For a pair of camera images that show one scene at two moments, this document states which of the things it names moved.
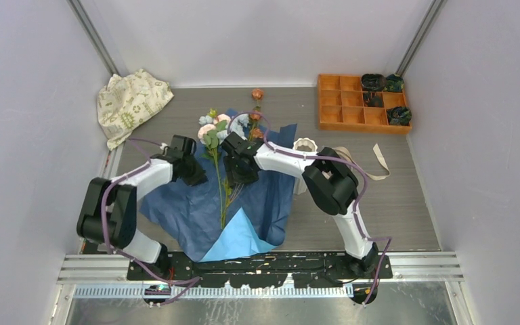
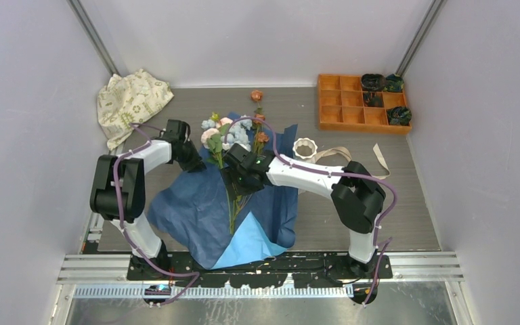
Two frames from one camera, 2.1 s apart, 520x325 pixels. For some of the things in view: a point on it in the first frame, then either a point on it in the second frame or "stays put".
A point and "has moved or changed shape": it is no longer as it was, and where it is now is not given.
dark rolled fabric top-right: x=395 y=83 stays put
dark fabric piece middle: x=371 y=100 stays put
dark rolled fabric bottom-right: x=399 y=116 stays put
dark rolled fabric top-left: x=373 y=82 stays put
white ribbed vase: x=306 y=144 stays put
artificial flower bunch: x=214 y=131 has moved or changed shape
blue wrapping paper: x=219 y=220 has moved or changed shape
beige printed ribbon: x=345 y=154 stays put
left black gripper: x=198 y=177 -> x=196 y=164
